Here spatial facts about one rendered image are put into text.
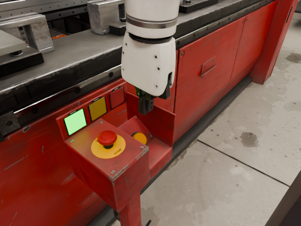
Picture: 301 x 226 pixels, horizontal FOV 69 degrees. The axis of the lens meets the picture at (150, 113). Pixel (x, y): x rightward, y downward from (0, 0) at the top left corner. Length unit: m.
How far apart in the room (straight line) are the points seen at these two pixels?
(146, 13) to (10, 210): 0.62
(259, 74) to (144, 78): 2.11
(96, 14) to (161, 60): 0.47
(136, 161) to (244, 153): 1.25
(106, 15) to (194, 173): 1.02
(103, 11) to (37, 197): 0.61
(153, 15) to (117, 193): 0.33
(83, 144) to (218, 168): 1.12
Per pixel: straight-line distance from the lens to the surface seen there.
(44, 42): 0.70
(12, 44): 0.40
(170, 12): 0.36
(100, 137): 0.46
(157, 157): 0.55
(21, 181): 0.70
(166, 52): 0.37
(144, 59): 0.39
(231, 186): 1.43
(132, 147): 0.47
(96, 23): 0.81
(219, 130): 1.76
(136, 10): 0.35
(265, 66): 2.41
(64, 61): 0.63
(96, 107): 0.52
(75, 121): 0.51
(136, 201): 0.70
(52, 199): 0.81
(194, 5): 1.13
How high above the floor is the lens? 1.12
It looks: 37 degrees down
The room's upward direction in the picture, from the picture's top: straight up
